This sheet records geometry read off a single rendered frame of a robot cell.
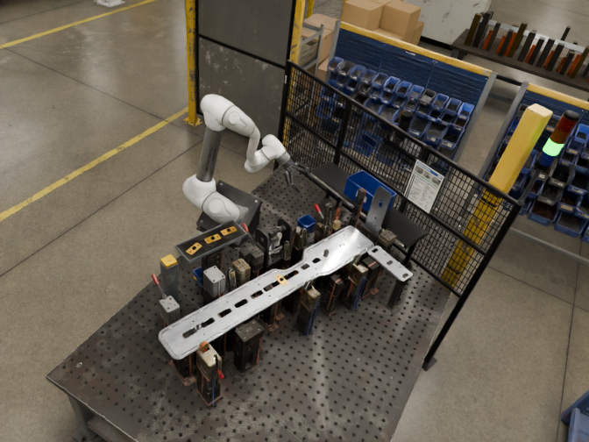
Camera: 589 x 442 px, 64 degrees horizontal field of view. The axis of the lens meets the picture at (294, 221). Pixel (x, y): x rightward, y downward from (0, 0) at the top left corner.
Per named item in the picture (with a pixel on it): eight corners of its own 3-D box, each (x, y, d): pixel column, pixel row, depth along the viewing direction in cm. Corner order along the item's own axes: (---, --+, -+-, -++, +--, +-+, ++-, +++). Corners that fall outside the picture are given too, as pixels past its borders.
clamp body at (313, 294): (303, 339, 267) (313, 302, 244) (289, 324, 274) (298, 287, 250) (315, 331, 272) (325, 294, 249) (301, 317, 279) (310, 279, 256)
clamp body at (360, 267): (349, 314, 285) (362, 276, 262) (336, 301, 291) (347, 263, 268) (359, 307, 290) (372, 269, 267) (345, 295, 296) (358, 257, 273)
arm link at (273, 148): (287, 148, 321) (272, 160, 323) (272, 131, 318) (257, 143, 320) (286, 150, 310) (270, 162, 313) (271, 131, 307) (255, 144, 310)
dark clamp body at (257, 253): (251, 305, 280) (255, 262, 255) (237, 291, 287) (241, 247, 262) (265, 297, 286) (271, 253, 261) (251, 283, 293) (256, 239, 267)
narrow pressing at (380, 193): (377, 236, 295) (391, 194, 272) (364, 225, 301) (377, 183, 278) (378, 236, 295) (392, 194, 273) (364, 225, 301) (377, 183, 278)
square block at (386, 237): (374, 279, 308) (388, 240, 284) (365, 272, 312) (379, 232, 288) (382, 274, 313) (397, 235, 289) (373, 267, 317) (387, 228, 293)
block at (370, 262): (361, 302, 293) (372, 272, 275) (348, 289, 299) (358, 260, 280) (371, 295, 299) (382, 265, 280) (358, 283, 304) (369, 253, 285)
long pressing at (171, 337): (178, 367, 214) (178, 365, 213) (153, 332, 225) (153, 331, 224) (376, 245, 290) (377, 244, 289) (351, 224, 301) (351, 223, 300)
